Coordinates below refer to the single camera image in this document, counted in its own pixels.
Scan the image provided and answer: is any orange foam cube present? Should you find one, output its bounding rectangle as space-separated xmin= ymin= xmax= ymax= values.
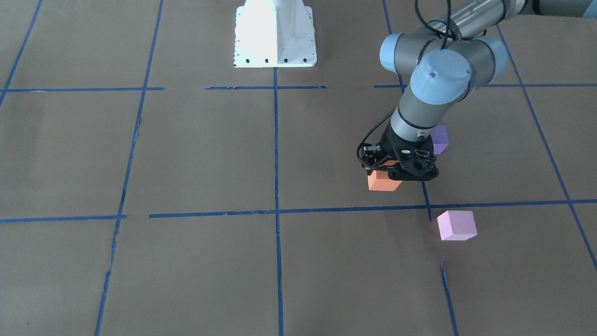
xmin=368 ymin=170 xmax=402 ymax=192

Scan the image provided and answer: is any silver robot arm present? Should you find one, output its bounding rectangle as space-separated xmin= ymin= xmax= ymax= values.
xmin=357 ymin=0 xmax=596 ymax=182

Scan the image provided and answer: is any pink foam cube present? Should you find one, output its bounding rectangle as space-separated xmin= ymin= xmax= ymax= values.
xmin=437 ymin=210 xmax=478 ymax=241

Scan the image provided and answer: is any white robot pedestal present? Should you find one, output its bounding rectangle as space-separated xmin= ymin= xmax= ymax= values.
xmin=233 ymin=0 xmax=318 ymax=68

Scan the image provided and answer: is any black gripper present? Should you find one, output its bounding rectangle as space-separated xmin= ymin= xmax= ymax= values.
xmin=376 ymin=125 xmax=439 ymax=181

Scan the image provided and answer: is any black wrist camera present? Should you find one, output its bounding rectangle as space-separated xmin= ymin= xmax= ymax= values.
xmin=358 ymin=143 xmax=390 ymax=169

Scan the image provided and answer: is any purple foam cube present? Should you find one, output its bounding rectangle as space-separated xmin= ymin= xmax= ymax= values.
xmin=431 ymin=125 xmax=450 ymax=155

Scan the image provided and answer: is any black camera cable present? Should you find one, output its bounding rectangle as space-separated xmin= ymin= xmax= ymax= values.
xmin=356 ymin=0 xmax=488 ymax=171

